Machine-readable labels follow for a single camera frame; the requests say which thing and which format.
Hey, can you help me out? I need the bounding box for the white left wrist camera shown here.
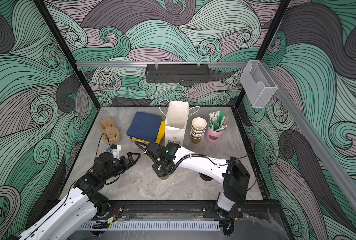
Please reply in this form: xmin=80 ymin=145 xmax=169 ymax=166
xmin=107 ymin=145 xmax=122 ymax=159

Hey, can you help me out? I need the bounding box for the navy blue napkin stack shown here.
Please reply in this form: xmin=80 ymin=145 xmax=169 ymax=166
xmin=126 ymin=112 xmax=162 ymax=142

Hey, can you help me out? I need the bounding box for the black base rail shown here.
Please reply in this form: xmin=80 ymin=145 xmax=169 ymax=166
xmin=45 ymin=199 xmax=284 ymax=218

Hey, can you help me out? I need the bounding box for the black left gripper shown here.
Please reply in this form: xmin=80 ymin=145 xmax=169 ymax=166
xmin=103 ymin=152 xmax=141 ymax=182

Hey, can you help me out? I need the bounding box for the green wrapped straw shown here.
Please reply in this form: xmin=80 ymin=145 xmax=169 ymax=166
xmin=216 ymin=112 xmax=226 ymax=130

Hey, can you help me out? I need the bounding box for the black wall shelf tray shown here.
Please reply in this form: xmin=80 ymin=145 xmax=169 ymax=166
xmin=146 ymin=64 xmax=210 ymax=83

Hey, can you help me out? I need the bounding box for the white paper takeout bag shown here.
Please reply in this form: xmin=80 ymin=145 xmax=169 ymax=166
xmin=158 ymin=100 xmax=200 ymax=146

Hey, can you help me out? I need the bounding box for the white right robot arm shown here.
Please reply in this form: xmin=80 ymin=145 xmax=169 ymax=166
xmin=136 ymin=142 xmax=250 ymax=218

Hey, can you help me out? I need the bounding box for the clear acrylic wall holder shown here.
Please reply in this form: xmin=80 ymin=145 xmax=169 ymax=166
xmin=240 ymin=60 xmax=278 ymax=109

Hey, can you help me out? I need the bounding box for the white wrapped straw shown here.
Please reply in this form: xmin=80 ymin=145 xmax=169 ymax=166
xmin=209 ymin=112 xmax=217 ymax=131

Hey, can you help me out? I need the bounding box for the white slotted cable duct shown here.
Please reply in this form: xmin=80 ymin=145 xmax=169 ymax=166
xmin=77 ymin=220 xmax=220 ymax=232

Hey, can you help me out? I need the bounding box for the stack of paper cups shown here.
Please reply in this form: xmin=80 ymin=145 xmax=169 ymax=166
xmin=190 ymin=117 xmax=207 ymax=144

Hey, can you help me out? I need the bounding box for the brown pulp cup carrier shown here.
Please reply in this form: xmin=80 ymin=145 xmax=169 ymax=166
xmin=99 ymin=118 xmax=121 ymax=146

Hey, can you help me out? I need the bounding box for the pink straw holder cup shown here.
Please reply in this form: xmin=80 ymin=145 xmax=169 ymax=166
xmin=204 ymin=127 xmax=224 ymax=146

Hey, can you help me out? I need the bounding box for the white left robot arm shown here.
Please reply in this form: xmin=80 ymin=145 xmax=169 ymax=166
xmin=8 ymin=152 xmax=141 ymax=240

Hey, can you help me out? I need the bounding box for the stack of black lids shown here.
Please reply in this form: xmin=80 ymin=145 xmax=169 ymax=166
xmin=200 ymin=173 xmax=213 ymax=182

